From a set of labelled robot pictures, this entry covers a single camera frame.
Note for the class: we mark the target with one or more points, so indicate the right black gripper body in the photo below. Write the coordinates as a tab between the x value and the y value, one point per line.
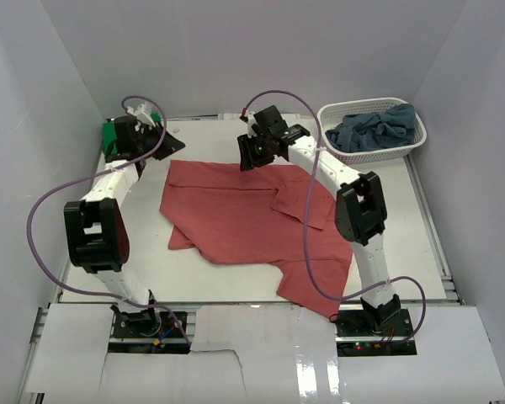
261	152

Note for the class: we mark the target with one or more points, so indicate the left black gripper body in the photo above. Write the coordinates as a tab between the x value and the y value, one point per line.
149	138

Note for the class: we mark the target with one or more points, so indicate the red t shirt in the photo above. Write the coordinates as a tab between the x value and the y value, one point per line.
272	214

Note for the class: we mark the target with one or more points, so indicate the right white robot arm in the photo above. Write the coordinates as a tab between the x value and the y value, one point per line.
360	211

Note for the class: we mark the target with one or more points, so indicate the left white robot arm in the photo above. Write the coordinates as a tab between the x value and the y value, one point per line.
95	230

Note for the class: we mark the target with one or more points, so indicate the folded green t shirt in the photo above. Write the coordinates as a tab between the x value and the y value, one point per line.
108	147

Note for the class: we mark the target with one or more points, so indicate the white plastic basket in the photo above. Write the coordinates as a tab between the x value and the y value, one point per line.
331	115

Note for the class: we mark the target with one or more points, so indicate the blue t shirt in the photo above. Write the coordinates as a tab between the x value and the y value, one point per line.
374	131

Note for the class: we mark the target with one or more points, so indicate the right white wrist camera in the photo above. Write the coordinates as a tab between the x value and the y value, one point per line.
248	117

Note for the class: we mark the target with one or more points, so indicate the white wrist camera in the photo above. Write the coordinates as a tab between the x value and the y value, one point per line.
143	113
248	117

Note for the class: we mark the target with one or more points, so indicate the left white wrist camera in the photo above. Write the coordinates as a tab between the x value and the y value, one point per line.
143	113

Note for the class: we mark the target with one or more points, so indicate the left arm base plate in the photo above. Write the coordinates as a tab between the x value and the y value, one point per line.
161	336

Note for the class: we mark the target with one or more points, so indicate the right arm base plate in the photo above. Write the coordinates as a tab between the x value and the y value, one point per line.
357	338

